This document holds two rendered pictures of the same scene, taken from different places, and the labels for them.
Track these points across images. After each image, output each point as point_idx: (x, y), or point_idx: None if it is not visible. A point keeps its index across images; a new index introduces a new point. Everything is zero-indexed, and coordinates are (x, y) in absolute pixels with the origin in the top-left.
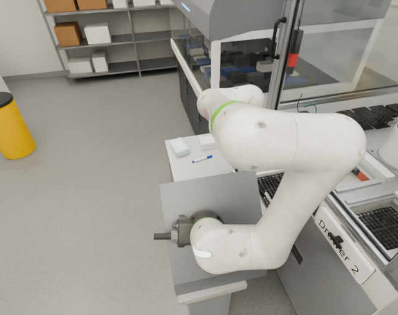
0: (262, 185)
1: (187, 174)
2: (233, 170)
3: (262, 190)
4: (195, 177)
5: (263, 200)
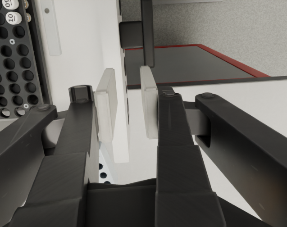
0: (17, 72)
1: (239, 202)
2: (127, 161)
3: (25, 40)
4: (217, 187)
5: (35, 12)
